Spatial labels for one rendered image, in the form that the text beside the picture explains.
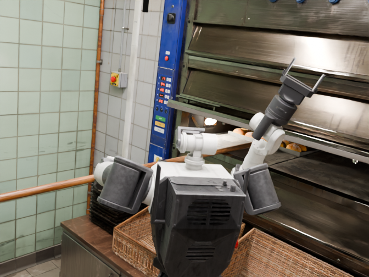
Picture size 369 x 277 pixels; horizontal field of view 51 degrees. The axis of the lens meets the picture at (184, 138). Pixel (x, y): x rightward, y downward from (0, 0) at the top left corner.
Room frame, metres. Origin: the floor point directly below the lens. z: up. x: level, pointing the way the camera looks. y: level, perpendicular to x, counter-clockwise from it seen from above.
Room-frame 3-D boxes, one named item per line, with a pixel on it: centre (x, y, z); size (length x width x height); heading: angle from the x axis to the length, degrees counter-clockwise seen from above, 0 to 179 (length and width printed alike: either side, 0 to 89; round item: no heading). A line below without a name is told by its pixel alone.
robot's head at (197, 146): (1.16, -0.05, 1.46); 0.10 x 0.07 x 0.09; 104
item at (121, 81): (2.73, 0.51, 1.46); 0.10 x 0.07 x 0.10; 49
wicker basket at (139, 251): (1.96, -0.03, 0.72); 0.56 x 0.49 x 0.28; 50
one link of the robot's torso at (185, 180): (1.10, -0.06, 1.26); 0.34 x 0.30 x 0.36; 104
